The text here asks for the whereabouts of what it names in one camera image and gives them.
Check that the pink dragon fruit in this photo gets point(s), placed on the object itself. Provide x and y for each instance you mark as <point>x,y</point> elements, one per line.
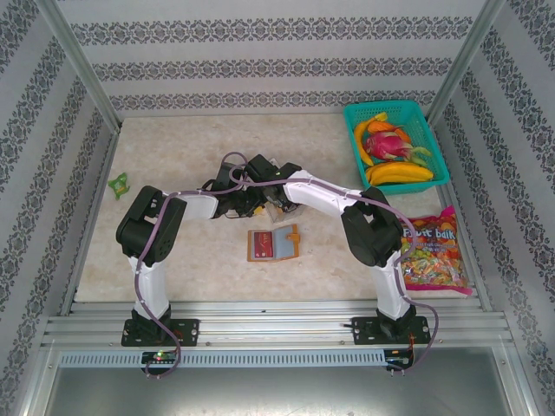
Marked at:
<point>383,145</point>

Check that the orange card holder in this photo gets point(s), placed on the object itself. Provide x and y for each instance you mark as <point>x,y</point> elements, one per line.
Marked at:
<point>284,247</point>

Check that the single curved yellow banana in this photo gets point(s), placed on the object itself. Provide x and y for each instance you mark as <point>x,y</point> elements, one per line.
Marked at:
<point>359,138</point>

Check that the colourful fruit candy bag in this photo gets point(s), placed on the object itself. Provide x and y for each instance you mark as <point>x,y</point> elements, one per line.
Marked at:
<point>438,260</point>

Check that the aluminium side rail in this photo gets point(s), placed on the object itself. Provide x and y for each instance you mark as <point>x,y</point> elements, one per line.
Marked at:
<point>462,212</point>
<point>108,160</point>

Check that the aluminium frame post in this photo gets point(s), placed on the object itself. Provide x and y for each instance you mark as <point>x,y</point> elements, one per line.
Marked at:
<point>461,65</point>
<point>82,65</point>

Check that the clear plastic card box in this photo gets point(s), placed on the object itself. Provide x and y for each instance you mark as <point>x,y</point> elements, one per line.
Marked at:
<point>288,217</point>

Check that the green candy wrapper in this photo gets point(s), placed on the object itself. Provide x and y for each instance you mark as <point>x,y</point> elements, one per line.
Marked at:
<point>119,185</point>

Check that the yellow banana bunch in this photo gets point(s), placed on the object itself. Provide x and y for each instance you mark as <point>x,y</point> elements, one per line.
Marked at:
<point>399,173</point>

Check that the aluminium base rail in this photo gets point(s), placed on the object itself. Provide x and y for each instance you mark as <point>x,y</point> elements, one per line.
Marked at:
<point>269,329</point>

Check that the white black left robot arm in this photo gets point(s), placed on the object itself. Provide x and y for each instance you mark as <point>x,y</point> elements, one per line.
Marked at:
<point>149,286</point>

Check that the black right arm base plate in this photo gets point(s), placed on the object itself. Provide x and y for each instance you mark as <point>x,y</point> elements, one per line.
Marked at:
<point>362,331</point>

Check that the small yellow toy fruit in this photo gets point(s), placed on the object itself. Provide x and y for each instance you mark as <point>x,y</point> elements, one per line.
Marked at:
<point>381,116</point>

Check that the teal plastic basket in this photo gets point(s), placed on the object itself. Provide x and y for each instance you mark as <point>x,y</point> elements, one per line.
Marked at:
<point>433,130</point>

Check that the orange toy fruit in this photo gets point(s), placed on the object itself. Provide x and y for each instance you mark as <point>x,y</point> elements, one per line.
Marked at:
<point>379,126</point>

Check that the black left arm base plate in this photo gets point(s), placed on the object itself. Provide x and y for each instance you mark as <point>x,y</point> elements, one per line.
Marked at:
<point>188,331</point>

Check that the plain red credit card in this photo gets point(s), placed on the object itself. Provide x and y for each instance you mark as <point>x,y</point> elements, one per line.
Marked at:
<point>263,245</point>

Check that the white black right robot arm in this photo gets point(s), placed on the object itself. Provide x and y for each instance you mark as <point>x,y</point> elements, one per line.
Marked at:
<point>321,195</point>

